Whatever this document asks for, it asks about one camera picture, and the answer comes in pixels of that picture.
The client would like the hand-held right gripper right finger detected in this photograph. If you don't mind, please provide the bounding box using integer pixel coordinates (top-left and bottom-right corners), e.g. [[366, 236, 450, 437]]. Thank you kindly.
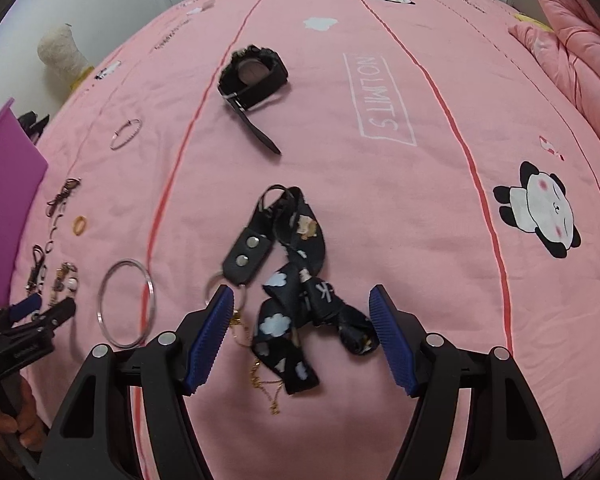
[[369, 284, 581, 480]]

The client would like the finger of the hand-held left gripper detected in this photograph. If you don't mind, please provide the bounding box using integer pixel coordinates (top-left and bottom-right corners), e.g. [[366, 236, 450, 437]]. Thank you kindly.
[[2, 292, 43, 323], [10, 297, 77, 342]]

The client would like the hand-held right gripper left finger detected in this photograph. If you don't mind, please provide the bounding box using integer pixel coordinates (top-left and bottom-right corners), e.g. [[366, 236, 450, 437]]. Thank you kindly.
[[34, 284, 233, 480]]

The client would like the beaded bracelet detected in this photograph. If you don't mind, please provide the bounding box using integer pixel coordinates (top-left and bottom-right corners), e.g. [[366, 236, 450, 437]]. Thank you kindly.
[[47, 261, 80, 306]]

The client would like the black cloud print lanyard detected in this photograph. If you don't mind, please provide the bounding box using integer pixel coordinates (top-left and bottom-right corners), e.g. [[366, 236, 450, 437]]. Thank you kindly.
[[202, 186, 381, 396]]

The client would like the purple plastic box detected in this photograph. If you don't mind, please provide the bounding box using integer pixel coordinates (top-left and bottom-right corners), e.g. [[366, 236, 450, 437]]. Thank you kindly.
[[0, 99, 49, 306]]

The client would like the person's left hand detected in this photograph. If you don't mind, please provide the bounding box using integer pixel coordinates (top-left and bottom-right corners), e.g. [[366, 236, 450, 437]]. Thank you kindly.
[[0, 374, 43, 456]]

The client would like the large silver bangle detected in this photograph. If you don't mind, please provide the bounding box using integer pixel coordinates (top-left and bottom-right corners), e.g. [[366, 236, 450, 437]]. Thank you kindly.
[[97, 258, 156, 349]]

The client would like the pink printed bed sheet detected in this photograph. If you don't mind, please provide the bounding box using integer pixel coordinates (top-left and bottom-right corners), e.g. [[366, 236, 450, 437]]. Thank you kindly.
[[0, 0, 600, 480]]

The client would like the small black item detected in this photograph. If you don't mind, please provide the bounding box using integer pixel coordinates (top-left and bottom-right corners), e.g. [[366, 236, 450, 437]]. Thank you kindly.
[[17, 110, 51, 143]]

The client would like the white plush toy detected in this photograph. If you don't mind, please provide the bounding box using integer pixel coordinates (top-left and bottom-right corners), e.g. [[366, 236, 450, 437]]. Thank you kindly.
[[36, 23, 95, 96]]

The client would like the black wrist watch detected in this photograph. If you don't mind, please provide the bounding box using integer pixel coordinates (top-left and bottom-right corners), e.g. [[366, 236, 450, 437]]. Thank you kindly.
[[217, 45, 289, 155]]

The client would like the yellow pillow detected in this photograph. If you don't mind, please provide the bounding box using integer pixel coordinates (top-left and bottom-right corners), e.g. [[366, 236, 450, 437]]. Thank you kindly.
[[512, 10, 548, 28]]

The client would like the pink quilt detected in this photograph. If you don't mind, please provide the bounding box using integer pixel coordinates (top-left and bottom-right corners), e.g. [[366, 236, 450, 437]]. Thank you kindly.
[[507, 0, 600, 161]]

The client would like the black strap keychain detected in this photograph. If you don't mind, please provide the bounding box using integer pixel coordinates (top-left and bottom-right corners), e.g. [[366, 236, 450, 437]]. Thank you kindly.
[[26, 244, 48, 293]]

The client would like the gold chain necklace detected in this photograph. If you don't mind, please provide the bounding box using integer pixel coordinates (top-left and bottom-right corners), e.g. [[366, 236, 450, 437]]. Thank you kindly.
[[230, 305, 286, 417]]

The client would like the brown cord necklace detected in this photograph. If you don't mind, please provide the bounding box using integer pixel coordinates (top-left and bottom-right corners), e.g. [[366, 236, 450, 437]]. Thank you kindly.
[[46, 177, 82, 256]]

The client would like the thin silver twisted bracelet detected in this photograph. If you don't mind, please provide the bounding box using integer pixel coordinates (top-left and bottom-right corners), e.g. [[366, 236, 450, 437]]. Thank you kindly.
[[110, 119, 143, 151]]

